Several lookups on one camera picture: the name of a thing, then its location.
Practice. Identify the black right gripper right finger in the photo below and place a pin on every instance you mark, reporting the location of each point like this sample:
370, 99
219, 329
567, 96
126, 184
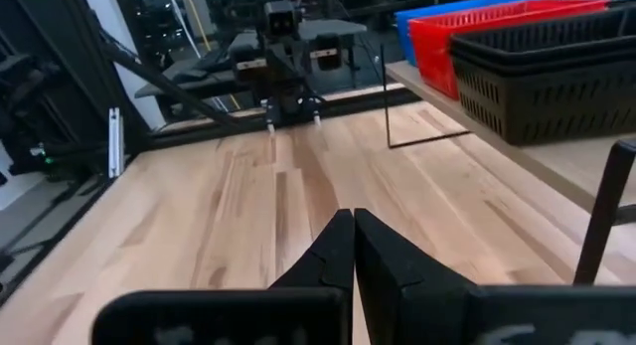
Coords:
397, 295

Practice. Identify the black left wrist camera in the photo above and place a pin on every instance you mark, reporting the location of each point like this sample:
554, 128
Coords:
281, 18

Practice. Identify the wooden shelf black metal legs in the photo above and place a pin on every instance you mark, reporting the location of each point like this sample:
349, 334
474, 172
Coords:
571, 161

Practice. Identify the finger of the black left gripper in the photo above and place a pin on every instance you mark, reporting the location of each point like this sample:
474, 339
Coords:
325, 51
251, 64

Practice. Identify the blue plastic basket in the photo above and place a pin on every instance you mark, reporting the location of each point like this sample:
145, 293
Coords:
403, 37

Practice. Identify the silver frame bracket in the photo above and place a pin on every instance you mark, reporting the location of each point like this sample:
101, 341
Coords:
115, 146

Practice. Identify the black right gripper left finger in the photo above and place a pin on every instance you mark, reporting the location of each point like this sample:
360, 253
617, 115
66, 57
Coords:
223, 315

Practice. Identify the red plastic basket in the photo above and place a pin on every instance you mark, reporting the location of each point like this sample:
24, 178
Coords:
432, 56

